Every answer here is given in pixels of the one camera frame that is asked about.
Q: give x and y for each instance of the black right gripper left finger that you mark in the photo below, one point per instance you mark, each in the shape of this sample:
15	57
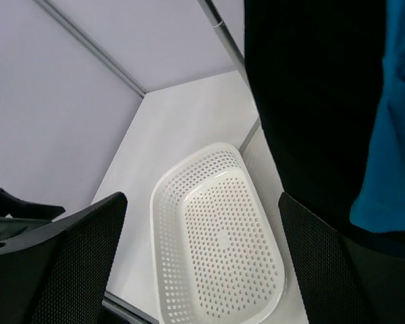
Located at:
54	267

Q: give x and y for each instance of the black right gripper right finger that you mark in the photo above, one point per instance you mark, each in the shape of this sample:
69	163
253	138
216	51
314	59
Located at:
345	274

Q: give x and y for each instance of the blue t shirt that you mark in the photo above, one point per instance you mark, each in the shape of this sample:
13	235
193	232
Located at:
380	205

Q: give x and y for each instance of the black t shirt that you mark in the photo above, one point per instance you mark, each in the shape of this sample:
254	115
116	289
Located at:
315	71

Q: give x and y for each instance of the white perforated plastic basket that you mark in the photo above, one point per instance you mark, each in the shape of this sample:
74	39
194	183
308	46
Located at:
215	257

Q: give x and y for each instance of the white metal clothes rack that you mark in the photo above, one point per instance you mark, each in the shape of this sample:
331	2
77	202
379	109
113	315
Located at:
219	26

